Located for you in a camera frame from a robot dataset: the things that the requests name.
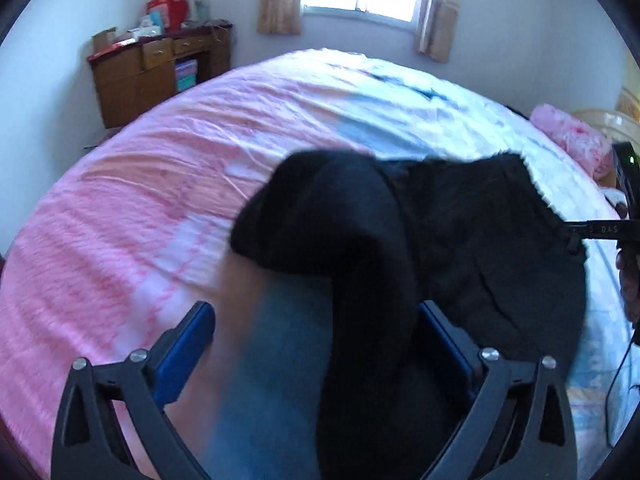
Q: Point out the pink and blue printed bed sheet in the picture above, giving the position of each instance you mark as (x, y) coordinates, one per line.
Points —
(150, 185)

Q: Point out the red bag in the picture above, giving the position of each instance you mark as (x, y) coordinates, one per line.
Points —
(170, 10)

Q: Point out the open cardboard box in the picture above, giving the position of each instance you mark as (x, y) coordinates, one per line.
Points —
(103, 40)

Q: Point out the stack of colourful packets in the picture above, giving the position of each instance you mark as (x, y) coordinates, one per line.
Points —
(186, 75)

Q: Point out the black pants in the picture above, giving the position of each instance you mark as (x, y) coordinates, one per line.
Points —
(375, 260)

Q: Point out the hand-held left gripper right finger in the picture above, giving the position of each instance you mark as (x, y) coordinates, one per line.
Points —
(447, 342)

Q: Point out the person's right hand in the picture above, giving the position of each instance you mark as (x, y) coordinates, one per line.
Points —
(631, 285)

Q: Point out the wooden desk with drawers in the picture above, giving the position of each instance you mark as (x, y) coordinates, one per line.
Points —
(125, 85)

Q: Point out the pink fluffy pillow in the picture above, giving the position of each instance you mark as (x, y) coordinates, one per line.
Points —
(575, 137)

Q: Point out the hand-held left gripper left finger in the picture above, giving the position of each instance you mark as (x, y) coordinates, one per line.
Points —
(185, 355)

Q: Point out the beige headboard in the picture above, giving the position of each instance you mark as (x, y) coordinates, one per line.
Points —
(617, 122)

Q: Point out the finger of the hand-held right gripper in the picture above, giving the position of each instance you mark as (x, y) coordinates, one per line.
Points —
(574, 232)

